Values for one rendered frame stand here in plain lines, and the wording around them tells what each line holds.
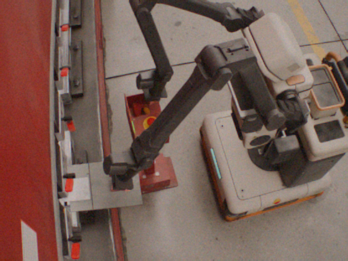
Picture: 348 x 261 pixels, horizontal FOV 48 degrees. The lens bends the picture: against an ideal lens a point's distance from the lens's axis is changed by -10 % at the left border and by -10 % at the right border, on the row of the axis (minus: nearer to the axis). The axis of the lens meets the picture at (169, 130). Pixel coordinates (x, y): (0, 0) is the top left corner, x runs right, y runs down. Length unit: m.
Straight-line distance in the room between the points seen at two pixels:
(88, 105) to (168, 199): 0.96
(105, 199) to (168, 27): 1.92
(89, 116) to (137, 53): 1.32
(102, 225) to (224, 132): 1.08
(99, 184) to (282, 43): 0.81
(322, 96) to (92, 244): 1.19
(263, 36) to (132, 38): 1.79
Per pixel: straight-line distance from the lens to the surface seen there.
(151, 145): 1.26
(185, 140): 2.72
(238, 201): 2.32
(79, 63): 1.94
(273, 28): 1.48
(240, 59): 1.10
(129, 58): 3.04
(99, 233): 1.64
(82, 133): 1.79
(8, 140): 0.79
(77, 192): 1.56
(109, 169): 1.32
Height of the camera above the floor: 2.46
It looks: 64 degrees down
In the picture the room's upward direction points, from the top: 4 degrees clockwise
